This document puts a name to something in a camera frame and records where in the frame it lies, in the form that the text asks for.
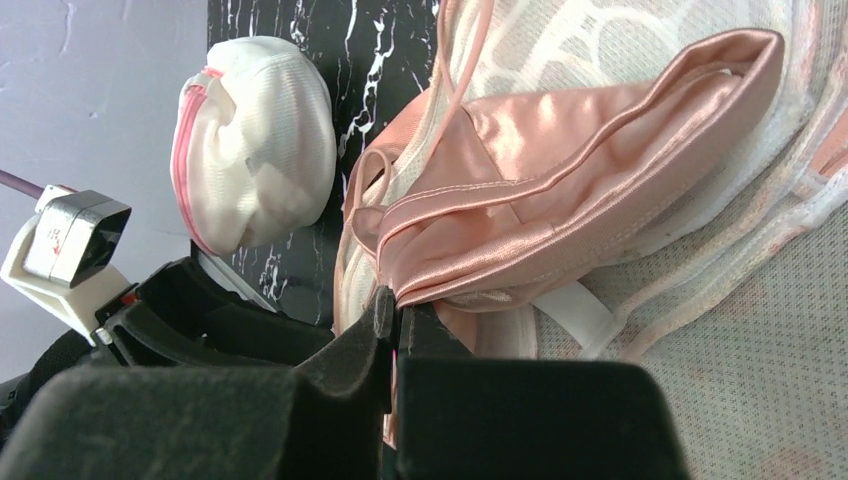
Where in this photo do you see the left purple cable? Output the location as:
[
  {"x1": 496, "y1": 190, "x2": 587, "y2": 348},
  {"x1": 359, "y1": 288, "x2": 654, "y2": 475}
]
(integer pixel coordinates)
[{"x1": 0, "y1": 168, "x2": 48, "y2": 200}]

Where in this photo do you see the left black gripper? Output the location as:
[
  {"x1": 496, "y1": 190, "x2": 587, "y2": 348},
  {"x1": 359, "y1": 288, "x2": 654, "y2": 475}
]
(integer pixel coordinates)
[{"x1": 92, "y1": 257, "x2": 334, "y2": 367}]

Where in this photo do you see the pink satin bra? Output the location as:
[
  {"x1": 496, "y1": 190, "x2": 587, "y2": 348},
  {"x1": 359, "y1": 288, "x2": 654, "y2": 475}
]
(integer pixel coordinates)
[{"x1": 334, "y1": 1, "x2": 791, "y2": 331}]

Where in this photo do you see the floral pink laundry bag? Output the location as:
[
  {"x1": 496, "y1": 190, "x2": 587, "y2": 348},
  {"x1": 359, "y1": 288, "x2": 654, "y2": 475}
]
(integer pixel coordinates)
[{"x1": 331, "y1": 0, "x2": 848, "y2": 480}]

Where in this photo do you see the white mesh laundry bag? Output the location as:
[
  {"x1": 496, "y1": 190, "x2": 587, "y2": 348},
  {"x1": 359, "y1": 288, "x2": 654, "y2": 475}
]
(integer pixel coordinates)
[{"x1": 170, "y1": 36, "x2": 337, "y2": 256}]

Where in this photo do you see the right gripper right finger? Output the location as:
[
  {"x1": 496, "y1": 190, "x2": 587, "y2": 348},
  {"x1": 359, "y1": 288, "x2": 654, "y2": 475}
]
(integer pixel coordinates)
[{"x1": 394, "y1": 305, "x2": 689, "y2": 479}]

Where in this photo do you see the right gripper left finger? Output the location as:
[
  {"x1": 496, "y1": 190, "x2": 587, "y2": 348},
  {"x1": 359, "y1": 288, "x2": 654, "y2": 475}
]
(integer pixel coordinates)
[{"x1": 1, "y1": 287, "x2": 398, "y2": 479}]

